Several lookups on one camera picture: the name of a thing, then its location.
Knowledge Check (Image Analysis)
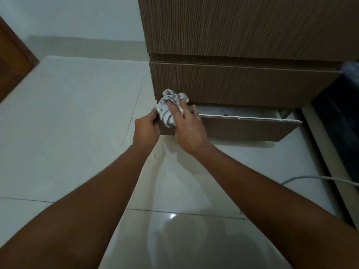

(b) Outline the person's left hand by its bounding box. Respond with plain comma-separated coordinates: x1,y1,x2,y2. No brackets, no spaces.
132,107,161,150

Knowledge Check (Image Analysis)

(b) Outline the person's right hand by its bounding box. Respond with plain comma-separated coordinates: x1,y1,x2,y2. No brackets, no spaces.
167,99,215,157

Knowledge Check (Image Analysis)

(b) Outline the white checkered cleaning cloth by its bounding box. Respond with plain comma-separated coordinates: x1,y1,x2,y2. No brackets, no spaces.
156,89,190,129

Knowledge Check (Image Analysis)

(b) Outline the brown wooden drawer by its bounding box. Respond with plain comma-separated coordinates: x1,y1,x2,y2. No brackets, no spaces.
137,0,359,62
156,104,303,142
149,61,343,109

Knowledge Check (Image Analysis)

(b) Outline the person's left forearm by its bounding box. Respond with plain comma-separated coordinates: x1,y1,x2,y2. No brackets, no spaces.
0,142,153,269

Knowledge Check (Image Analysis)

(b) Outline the person's right forearm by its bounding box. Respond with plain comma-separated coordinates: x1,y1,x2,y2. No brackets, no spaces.
195,144,359,269

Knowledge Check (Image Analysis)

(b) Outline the brown wooden drawer cabinet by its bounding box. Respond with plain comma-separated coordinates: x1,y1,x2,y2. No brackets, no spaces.
137,0,359,142

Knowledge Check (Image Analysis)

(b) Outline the dark bed base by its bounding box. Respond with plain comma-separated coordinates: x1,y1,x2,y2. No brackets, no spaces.
311,61,359,182

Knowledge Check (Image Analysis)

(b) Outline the brown wooden door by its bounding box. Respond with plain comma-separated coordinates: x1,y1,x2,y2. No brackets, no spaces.
0,16,40,103

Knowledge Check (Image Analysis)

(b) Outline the thick white cable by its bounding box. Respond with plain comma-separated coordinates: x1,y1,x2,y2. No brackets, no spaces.
280,175,359,188

